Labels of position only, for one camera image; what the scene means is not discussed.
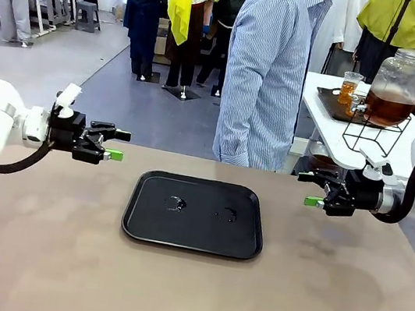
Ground brown cardboard box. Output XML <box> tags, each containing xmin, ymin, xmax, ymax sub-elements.
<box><xmin>151</xmin><ymin>17</ymin><xmax>173</xmax><ymax>66</ymax></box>

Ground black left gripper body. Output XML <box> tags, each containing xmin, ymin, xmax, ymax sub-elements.
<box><xmin>44</xmin><ymin>106</ymin><xmax>99</xmax><ymax>157</ymax></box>

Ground white side table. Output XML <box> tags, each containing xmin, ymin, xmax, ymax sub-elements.
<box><xmin>292</xmin><ymin>70</ymin><xmax>415</xmax><ymax>181</ymax></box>

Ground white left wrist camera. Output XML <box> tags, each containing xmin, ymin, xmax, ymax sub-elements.
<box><xmin>52</xmin><ymin>81</ymin><xmax>84</xmax><ymax>121</ymax></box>

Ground tall clear iced cup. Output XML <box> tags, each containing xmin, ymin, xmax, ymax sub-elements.
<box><xmin>338</xmin><ymin>70</ymin><xmax>365</xmax><ymax>108</ymax></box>

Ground black wire jar stand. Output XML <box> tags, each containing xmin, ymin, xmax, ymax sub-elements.
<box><xmin>340</xmin><ymin>106</ymin><xmax>413</xmax><ymax>160</ymax></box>

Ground person in striped shirt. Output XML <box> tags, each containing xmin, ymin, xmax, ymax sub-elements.
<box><xmin>210</xmin><ymin>0</ymin><xmax>346</xmax><ymax>179</ymax></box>

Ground black tray under dispenser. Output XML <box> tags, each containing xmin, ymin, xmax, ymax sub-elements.
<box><xmin>311</xmin><ymin>84</ymin><xmax>384</xmax><ymax>129</ymax></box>

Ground clear drip bucket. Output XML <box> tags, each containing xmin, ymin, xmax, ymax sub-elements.
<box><xmin>304</xmin><ymin>139</ymin><xmax>347</xmax><ymax>173</ymax></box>

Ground mannequin with navy skirt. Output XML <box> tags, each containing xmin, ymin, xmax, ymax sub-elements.
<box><xmin>105</xmin><ymin>0</ymin><xmax>166</xmax><ymax>83</ymax></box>

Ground person's right forearm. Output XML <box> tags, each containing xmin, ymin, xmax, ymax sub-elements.
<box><xmin>211</xmin><ymin>94</ymin><xmax>260</xmax><ymax>168</ymax></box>

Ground glass tea dispenser jar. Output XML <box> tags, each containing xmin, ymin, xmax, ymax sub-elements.
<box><xmin>348</xmin><ymin>42</ymin><xmax>415</xmax><ymax>133</ymax></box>

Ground yellow hanging garment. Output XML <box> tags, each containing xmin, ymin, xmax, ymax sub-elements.
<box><xmin>157</xmin><ymin>0</ymin><xmax>229</xmax><ymax>53</ymax></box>

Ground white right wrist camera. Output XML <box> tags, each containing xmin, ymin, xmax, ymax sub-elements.
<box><xmin>355</xmin><ymin>147</ymin><xmax>399</xmax><ymax>182</ymax></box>

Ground person in yellow-green jacket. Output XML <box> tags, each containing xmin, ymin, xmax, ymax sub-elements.
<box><xmin>348</xmin><ymin>0</ymin><xmax>415</xmax><ymax>91</ymax></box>

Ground white bin under side table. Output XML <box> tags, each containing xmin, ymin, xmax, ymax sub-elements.
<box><xmin>287</xmin><ymin>135</ymin><xmax>314</xmax><ymax>168</ymax></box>

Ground grey plastic stool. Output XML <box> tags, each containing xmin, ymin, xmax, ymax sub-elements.
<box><xmin>72</xmin><ymin>0</ymin><xmax>106</xmax><ymax>34</ymax></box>

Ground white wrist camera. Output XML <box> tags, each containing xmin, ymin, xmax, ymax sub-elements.
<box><xmin>52</xmin><ymin>81</ymin><xmax>84</xmax><ymax>121</ymax></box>
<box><xmin>355</xmin><ymin>147</ymin><xmax>399</xmax><ymax>182</ymax></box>

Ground black serving tray, wet rings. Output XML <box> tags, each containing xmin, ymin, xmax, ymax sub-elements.
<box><xmin>118</xmin><ymin>165</ymin><xmax>272</xmax><ymax>263</ymax></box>

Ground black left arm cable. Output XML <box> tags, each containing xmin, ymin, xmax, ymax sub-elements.
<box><xmin>0</xmin><ymin>133</ymin><xmax>55</xmax><ymax>182</ymax></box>

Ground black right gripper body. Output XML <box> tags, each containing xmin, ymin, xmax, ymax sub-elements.
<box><xmin>320</xmin><ymin>164</ymin><xmax>387</xmax><ymax>224</ymax></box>

